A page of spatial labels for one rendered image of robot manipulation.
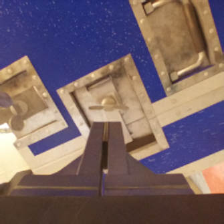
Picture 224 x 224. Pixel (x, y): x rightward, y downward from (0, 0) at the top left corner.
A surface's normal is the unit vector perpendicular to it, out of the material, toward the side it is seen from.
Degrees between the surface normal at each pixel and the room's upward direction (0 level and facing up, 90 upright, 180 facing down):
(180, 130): 90
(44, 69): 90
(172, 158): 90
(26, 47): 90
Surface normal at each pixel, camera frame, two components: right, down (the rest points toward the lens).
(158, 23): 0.00, 0.29
